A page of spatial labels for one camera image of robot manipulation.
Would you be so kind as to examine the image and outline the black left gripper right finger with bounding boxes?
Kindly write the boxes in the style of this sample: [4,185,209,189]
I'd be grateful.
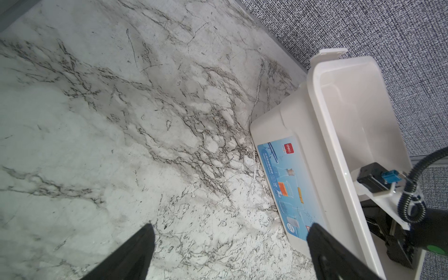
[307,223,380,280]

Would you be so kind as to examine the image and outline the white plastic storage bin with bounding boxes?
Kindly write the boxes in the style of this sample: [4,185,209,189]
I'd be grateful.
[250,48,425,280]

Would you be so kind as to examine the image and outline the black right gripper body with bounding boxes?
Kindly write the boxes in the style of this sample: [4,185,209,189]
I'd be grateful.
[360,199,415,268]

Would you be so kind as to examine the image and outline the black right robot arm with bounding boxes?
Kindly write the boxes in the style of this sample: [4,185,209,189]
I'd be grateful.
[357,148,448,268]

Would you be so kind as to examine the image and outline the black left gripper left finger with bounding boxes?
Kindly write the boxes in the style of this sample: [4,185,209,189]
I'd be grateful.
[83,224,156,280]

